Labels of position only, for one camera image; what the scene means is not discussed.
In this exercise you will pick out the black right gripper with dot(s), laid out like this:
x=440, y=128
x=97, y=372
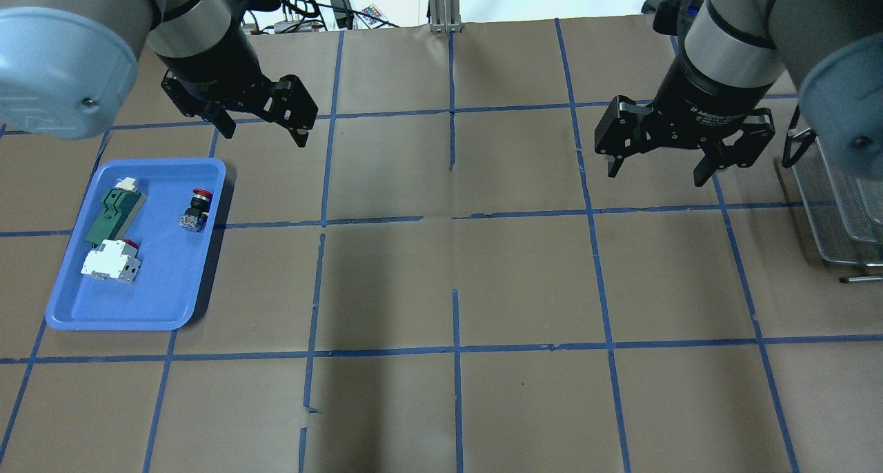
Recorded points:
x=710, y=94

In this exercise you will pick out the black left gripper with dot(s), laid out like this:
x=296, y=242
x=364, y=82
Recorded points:
x=219, y=65

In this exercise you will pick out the red emergency stop button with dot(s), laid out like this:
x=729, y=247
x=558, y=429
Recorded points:
x=194, y=219

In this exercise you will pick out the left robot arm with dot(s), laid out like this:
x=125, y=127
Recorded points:
x=67, y=66

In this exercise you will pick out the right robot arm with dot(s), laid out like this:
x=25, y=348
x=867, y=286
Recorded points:
x=731, y=52

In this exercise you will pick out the black power adapter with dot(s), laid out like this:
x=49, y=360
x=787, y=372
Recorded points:
x=344, y=17

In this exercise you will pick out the green terminal block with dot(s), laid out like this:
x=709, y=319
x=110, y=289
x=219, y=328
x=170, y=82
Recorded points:
x=118, y=208

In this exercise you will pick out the white circuit breaker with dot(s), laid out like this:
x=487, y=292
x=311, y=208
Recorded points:
x=113, y=259

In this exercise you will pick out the blue plastic tray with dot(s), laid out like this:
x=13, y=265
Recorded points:
x=94, y=291

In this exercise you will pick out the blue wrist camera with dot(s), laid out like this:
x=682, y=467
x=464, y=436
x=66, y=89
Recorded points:
x=672, y=17

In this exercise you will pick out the metal wire shelf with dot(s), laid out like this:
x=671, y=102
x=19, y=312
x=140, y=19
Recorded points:
x=844, y=213

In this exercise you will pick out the aluminium frame post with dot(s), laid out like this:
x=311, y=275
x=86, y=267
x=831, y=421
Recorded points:
x=444, y=17

